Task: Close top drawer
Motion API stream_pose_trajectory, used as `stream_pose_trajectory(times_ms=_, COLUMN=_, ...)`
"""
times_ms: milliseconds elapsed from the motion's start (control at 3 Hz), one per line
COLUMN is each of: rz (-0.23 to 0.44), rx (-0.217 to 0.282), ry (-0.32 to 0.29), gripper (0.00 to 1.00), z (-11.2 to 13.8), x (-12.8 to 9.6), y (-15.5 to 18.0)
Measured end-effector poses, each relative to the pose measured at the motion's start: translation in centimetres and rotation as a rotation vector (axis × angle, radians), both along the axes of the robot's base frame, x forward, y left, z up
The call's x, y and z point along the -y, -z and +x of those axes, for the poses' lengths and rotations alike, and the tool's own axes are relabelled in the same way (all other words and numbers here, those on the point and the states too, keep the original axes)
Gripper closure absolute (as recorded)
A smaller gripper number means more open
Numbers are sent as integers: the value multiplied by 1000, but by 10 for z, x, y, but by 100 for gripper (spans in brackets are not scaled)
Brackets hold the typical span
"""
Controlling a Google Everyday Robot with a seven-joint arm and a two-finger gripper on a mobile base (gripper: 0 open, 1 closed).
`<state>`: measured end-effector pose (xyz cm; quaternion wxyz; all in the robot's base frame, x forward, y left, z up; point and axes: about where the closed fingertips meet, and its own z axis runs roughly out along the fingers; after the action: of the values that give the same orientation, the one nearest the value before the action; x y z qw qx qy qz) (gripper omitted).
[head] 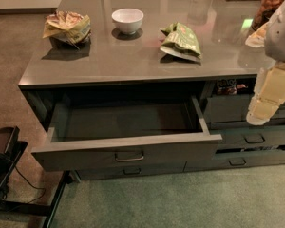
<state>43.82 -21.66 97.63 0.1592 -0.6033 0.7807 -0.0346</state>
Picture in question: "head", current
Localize black cable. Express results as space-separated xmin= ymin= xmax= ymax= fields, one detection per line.
xmin=12 ymin=164 xmax=47 ymax=206

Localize grey right upper drawer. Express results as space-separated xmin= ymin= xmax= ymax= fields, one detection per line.
xmin=203 ymin=94 xmax=285 ymax=124

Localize snack packets in drawer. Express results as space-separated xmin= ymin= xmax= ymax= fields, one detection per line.
xmin=215 ymin=79 xmax=256 ymax=95

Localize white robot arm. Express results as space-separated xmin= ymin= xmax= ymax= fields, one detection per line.
xmin=246 ymin=0 xmax=285 ymax=125

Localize black metal stand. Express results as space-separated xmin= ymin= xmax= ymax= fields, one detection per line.
xmin=0 ymin=126 xmax=70 ymax=228

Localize grey right middle drawer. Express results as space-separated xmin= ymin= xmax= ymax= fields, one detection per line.
xmin=213 ymin=125 xmax=285 ymax=149

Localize grey top drawer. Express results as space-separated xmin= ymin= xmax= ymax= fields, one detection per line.
xmin=32 ymin=96 xmax=222 ymax=171

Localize grey cabinet with glossy top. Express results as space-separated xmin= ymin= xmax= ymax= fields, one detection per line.
xmin=18 ymin=0 xmax=285 ymax=181

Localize glass jar of nuts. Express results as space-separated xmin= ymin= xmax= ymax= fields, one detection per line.
xmin=251 ymin=0 xmax=284 ymax=30

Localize grey left bottom drawer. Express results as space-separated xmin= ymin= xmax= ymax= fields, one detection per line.
xmin=78 ymin=161 xmax=186 ymax=181

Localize yellow crumpled snack bag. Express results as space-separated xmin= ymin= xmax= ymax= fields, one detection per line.
xmin=43 ymin=11 xmax=91 ymax=45

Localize white ceramic bowl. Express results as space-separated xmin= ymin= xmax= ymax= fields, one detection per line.
xmin=111 ymin=9 xmax=144 ymax=34

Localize green crumpled snack bag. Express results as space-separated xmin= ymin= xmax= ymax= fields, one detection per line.
xmin=160 ymin=22 xmax=201 ymax=63

